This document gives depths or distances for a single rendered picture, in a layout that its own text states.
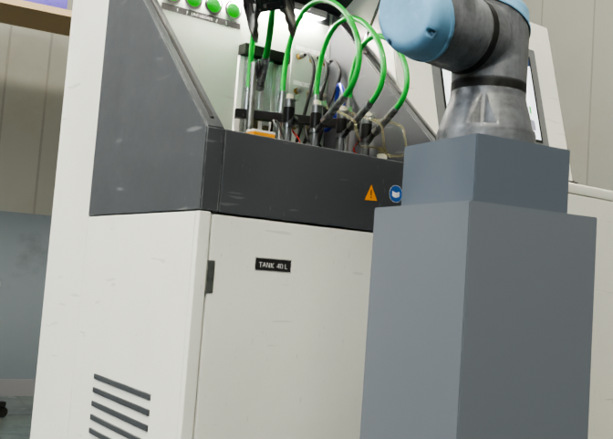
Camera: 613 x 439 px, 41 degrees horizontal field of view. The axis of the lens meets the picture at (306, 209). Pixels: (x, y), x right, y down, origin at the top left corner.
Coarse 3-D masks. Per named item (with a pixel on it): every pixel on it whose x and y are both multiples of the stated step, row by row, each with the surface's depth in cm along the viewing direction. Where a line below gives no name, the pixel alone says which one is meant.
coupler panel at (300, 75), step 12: (300, 36) 231; (300, 48) 230; (312, 48) 233; (300, 60) 230; (300, 72) 230; (324, 72) 235; (300, 84) 230; (300, 96) 230; (312, 96) 230; (324, 96) 232; (300, 108) 230; (324, 132) 232
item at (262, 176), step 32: (224, 160) 154; (256, 160) 158; (288, 160) 162; (320, 160) 167; (352, 160) 172; (384, 160) 177; (224, 192) 154; (256, 192) 158; (288, 192) 162; (320, 192) 167; (352, 192) 172; (384, 192) 177; (320, 224) 167; (352, 224) 171
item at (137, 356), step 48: (96, 240) 192; (144, 240) 169; (192, 240) 152; (96, 288) 188; (144, 288) 167; (192, 288) 150; (96, 336) 185; (144, 336) 164; (192, 336) 149; (96, 384) 182; (144, 384) 162; (192, 384) 149; (96, 432) 179; (144, 432) 160; (192, 432) 149
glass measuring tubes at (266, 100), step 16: (240, 48) 218; (256, 48) 218; (240, 64) 218; (272, 64) 221; (288, 64) 224; (240, 80) 218; (256, 80) 219; (272, 80) 222; (240, 96) 218; (256, 96) 218; (272, 96) 224; (240, 128) 216; (256, 128) 218
